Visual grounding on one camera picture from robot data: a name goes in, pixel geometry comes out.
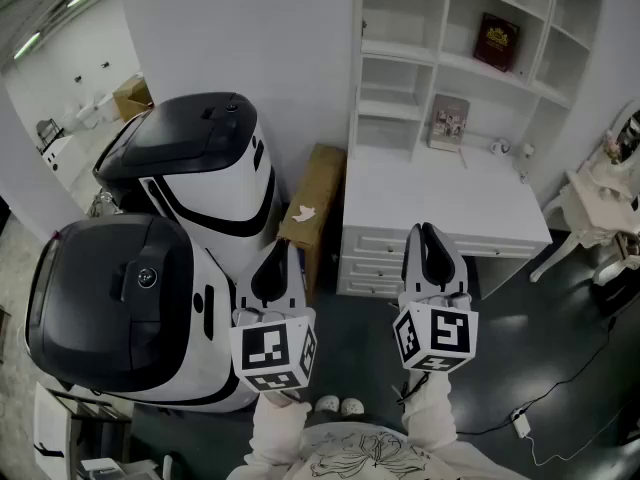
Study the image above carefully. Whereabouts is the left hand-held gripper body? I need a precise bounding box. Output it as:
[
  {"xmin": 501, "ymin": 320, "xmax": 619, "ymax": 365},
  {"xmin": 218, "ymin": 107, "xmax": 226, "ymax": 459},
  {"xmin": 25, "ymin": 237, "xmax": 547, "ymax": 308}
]
[{"xmin": 228, "ymin": 292, "xmax": 320, "ymax": 396}]

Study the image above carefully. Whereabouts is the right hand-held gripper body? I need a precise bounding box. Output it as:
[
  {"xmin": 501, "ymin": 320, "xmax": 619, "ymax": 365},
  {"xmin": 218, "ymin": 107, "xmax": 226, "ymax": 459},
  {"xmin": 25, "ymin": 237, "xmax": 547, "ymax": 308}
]
[{"xmin": 392, "ymin": 287, "xmax": 480, "ymax": 374}]

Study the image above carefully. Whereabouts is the white desk with shelves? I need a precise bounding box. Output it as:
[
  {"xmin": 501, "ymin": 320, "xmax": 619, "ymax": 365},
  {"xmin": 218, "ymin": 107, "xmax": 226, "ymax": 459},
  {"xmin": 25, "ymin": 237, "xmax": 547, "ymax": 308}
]
[{"xmin": 348, "ymin": 0, "xmax": 607, "ymax": 207}]

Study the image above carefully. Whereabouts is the ribbed glass cabinet door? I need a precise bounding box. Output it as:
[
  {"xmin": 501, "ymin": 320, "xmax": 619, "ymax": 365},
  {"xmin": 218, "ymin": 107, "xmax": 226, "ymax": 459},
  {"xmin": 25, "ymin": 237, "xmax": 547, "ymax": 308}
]
[{"xmin": 349, "ymin": 0, "xmax": 370, "ymax": 69}]

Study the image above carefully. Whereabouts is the person's left forearm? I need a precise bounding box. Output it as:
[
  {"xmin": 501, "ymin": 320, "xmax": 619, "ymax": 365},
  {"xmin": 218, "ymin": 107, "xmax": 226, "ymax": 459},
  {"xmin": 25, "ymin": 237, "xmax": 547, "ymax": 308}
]
[{"xmin": 248, "ymin": 390, "xmax": 314, "ymax": 469}]

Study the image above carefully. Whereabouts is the person's right forearm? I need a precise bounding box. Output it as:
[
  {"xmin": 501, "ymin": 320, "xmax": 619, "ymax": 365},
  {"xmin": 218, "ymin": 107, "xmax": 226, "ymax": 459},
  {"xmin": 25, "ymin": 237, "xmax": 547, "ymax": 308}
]
[{"xmin": 399, "ymin": 367, "xmax": 460, "ymax": 453}]

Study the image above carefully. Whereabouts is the long brown cardboard box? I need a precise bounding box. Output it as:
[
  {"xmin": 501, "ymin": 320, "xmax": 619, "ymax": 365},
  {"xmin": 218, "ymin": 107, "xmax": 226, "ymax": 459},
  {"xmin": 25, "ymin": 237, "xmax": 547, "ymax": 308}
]
[{"xmin": 277, "ymin": 142, "xmax": 349, "ymax": 304}]

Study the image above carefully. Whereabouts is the white power adapter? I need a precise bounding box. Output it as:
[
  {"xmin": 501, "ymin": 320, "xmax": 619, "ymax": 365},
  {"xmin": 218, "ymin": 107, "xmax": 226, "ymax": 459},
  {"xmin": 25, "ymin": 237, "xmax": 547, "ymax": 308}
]
[{"xmin": 510, "ymin": 407, "xmax": 532, "ymax": 439}]

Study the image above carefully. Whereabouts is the white and black robot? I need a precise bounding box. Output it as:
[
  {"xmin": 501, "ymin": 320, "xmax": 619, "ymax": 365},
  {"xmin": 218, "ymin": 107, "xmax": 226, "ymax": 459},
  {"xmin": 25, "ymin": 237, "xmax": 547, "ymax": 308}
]
[
  {"xmin": 24, "ymin": 212, "xmax": 261, "ymax": 414},
  {"xmin": 92, "ymin": 91, "xmax": 281, "ymax": 269}
]

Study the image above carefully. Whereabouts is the grey photo book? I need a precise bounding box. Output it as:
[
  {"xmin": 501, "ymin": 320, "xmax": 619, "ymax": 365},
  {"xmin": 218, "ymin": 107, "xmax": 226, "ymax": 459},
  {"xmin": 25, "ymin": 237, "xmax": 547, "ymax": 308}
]
[{"xmin": 427, "ymin": 93, "xmax": 471, "ymax": 153}]

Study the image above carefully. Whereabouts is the person's white printed sweatshirt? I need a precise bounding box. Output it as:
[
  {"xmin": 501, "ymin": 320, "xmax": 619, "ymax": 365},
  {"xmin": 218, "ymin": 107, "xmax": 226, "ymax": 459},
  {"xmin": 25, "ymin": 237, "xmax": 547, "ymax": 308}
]
[{"xmin": 239, "ymin": 417, "xmax": 531, "ymax": 480}]

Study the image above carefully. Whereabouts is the pink flower bouquet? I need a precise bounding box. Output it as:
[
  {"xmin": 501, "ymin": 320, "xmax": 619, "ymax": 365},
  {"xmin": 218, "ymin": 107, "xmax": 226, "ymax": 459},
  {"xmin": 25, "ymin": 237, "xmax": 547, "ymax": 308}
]
[{"xmin": 603, "ymin": 128, "xmax": 624, "ymax": 162}]

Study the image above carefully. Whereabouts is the square brown cardboard box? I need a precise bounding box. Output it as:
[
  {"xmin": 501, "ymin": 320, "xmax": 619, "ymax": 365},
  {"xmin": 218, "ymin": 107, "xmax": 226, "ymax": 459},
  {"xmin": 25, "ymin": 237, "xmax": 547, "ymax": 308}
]
[{"xmin": 112, "ymin": 75, "xmax": 154, "ymax": 122}]

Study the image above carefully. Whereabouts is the white stand with black dots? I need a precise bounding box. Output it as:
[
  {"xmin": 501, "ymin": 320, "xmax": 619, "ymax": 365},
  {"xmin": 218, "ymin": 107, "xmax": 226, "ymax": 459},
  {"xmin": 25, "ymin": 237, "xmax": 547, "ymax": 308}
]
[{"xmin": 43, "ymin": 135, "xmax": 76, "ymax": 190}]

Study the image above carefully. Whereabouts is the oval vanity mirror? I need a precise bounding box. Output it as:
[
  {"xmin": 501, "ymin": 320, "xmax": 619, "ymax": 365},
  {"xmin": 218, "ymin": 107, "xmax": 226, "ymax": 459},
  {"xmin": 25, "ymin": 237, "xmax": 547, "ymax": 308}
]
[{"xmin": 612, "ymin": 98, "xmax": 640, "ymax": 167}]

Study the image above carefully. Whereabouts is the dark red book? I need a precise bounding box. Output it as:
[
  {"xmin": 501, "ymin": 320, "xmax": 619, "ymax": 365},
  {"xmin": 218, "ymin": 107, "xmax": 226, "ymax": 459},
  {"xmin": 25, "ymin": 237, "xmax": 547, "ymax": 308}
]
[{"xmin": 473, "ymin": 11, "xmax": 521, "ymax": 73}]

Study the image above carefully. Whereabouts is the black metal rack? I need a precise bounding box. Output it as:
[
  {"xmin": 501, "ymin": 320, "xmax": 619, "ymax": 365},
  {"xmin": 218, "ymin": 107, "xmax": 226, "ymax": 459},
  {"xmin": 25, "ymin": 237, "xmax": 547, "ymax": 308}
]
[{"xmin": 35, "ymin": 119, "xmax": 65, "ymax": 155}]

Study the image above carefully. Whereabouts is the black wrist cord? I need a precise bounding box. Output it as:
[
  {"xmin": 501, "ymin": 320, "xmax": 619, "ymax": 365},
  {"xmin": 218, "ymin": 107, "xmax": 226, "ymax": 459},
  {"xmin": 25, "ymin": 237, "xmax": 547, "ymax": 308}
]
[{"xmin": 392, "ymin": 370, "xmax": 431, "ymax": 407}]

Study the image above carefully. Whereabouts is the black floor cable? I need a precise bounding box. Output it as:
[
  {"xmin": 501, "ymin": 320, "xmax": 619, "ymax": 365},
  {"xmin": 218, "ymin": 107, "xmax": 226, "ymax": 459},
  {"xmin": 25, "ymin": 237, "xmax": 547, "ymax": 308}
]
[{"xmin": 455, "ymin": 315, "xmax": 619, "ymax": 437}]

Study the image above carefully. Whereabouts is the thin white cable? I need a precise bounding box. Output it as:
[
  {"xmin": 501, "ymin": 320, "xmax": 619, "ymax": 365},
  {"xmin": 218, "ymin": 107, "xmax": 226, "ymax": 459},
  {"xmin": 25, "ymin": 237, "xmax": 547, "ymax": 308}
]
[{"xmin": 527, "ymin": 435, "xmax": 640, "ymax": 469}]

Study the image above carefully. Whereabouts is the black frame side table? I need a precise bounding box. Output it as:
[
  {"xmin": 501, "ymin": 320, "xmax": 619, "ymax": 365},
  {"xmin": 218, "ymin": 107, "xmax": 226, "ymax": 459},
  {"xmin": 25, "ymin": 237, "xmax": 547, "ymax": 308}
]
[{"xmin": 32, "ymin": 382, "xmax": 174, "ymax": 480}]

